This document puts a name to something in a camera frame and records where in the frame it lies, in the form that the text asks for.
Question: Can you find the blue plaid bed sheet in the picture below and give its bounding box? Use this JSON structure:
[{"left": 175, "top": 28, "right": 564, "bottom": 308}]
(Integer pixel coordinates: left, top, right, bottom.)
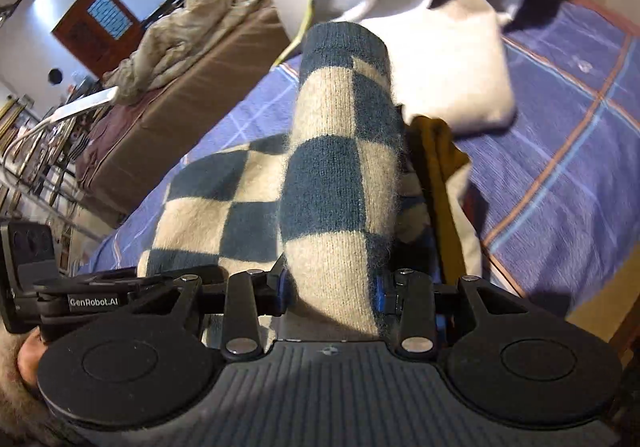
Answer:
[{"left": 75, "top": 0, "right": 640, "bottom": 315}]

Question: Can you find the beige comforter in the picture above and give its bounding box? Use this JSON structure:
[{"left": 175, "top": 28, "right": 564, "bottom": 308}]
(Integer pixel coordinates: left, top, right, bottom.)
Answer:
[{"left": 106, "top": 0, "right": 282, "bottom": 104}]

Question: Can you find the person's left hand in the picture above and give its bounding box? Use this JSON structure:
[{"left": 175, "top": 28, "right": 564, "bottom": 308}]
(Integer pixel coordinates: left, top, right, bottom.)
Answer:
[{"left": 15, "top": 327, "right": 52, "bottom": 389}]

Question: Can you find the wooden door with window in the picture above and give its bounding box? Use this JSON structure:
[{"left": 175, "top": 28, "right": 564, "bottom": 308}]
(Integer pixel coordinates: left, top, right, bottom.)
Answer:
[{"left": 51, "top": 0, "right": 144, "bottom": 79}]

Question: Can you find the brown covered bed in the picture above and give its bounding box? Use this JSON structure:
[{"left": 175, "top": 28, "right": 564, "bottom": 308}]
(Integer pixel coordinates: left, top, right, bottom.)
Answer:
[{"left": 75, "top": 2, "right": 303, "bottom": 229}]

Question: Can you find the maroon cloth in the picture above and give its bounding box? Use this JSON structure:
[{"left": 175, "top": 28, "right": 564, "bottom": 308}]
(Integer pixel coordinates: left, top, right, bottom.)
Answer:
[{"left": 80, "top": 90, "right": 168, "bottom": 190}]

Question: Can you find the furry sleeved left forearm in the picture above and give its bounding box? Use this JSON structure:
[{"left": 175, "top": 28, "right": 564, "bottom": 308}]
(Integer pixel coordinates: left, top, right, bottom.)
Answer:
[{"left": 0, "top": 324, "right": 71, "bottom": 447}]

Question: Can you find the metal rail frame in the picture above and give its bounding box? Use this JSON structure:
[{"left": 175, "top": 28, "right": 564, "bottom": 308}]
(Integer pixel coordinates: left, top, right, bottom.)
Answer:
[{"left": 0, "top": 86, "right": 122, "bottom": 243}]

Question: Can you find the mustard brown cloth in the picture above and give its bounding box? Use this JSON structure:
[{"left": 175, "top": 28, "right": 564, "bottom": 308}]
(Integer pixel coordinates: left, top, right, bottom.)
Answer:
[{"left": 407, "top": 114, "right": 472, "bottom": 280}]

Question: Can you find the blue white checkered sweater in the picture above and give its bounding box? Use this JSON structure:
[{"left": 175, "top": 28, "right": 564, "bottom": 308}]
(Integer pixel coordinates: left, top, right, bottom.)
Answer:
[{"left": 137, "top": 21, "right": 431, "bottom": 343}]

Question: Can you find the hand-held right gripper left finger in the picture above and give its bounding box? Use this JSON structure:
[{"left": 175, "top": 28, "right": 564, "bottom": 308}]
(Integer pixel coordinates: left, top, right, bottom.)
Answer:
[{"left": 165, "top": 258, "right": 292, "bottom": 362}]

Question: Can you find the white pillow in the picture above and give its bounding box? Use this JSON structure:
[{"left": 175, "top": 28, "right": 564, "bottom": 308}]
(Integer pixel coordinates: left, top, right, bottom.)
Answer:
[{"left": 345, "top": 0, "right": 518, "bottom": 134}]

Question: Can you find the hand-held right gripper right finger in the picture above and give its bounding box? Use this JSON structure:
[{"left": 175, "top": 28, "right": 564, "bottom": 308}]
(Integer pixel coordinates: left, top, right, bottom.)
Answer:
[{"left": 371, "top": 268, "right": 532, "bottom": 359}]

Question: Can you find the yellow green cord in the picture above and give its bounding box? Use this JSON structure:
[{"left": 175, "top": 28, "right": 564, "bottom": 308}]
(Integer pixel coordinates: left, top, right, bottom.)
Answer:
[{"left": 271, "top": 0, "right": 318, "bottom": 69}]

